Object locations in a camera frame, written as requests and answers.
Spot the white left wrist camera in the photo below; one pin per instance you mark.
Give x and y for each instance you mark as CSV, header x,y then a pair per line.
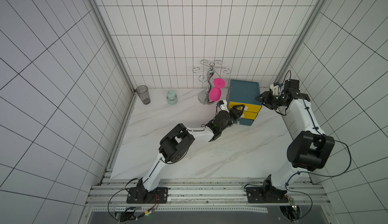
x,y
222,105

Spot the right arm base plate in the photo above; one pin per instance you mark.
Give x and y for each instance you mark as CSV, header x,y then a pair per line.
x,y
260,195

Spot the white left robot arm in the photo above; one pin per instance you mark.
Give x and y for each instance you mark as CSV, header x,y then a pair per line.
x,y
175,145

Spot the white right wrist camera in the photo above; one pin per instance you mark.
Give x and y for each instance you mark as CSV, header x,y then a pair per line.
x,y
275,88

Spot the pink silicone goblet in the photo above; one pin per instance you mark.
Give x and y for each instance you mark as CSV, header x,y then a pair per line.
x,y
215,93

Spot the yellow drawer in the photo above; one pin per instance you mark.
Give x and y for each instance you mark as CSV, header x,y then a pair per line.
x,y
249,115
253,108

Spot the teal drawer cabinet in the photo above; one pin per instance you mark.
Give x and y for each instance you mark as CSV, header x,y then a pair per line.
x,y
243,92

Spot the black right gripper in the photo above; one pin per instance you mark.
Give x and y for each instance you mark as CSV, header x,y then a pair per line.
x,y
270,98

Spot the mint green jar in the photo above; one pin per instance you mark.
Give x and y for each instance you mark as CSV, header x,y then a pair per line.
x,y
171,97

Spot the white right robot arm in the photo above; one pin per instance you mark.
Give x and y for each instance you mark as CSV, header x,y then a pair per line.
x,y
310,148

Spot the chrome cup holder stand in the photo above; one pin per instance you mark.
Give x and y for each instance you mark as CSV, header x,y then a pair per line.
x,y
206,74

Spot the yellow top drawer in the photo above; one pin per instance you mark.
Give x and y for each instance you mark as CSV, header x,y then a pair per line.
x,y
253,108

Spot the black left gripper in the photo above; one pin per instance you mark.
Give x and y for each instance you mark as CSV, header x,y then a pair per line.
x,y
238,113

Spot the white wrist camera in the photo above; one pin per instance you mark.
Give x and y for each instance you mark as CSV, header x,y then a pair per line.
x,y
222,105
275,88

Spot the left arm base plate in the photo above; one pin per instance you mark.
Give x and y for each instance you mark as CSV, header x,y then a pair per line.
x,y
139,195

